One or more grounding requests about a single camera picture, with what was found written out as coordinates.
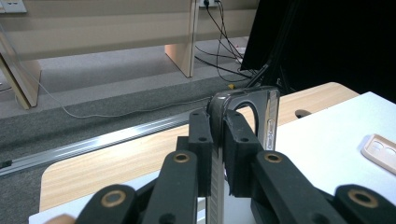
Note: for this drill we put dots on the beige phone case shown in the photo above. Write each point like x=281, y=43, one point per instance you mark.
x=381, y=152

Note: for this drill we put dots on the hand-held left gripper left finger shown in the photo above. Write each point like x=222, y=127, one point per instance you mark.
x=204, y=146

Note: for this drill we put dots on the wooden table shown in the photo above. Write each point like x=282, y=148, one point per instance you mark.
x=109, y=165

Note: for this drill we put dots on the black curtain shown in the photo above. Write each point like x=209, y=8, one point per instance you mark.
x=327, y=40

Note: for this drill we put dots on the white wall socket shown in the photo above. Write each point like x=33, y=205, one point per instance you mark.
x=12, y=5

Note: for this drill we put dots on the black metal stand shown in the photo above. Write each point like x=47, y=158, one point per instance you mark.
x=260, y=74

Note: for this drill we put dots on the wall outlet with plugs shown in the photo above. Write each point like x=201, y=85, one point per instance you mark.
x=208, y=2

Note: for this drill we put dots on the light wooden desk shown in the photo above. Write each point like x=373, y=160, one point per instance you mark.
x=109, y=34

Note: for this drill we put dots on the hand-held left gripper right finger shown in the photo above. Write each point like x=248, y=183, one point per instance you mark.
x=239, y=155

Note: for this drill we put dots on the short metal floor rail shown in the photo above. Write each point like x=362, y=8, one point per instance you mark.
x=93, y=144

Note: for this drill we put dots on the white table board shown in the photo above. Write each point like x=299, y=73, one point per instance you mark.
x=327, y=140

